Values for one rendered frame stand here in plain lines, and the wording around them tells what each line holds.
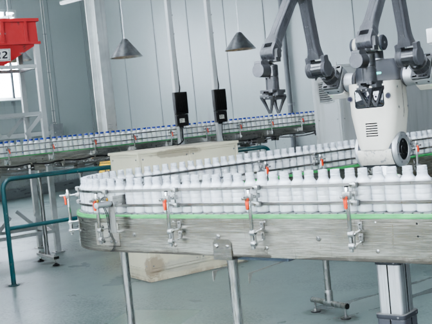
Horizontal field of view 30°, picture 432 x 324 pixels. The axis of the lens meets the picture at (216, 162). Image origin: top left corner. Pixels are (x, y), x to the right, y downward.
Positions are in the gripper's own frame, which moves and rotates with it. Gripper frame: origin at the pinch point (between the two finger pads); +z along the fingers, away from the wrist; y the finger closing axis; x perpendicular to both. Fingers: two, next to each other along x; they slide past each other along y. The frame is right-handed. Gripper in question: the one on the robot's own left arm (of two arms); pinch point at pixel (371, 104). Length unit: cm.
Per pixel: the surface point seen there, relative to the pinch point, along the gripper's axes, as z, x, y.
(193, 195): 32, 80, -19
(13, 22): -133, 623, 309
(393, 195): 33.4, -15.4, -18.6
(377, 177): 26.8, -9.1, -17.2
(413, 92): -6, 280, 625
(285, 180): 27.0, 31.5, -17.7
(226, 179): 26, 62, -17
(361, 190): 31.3, -2.9, -18.8
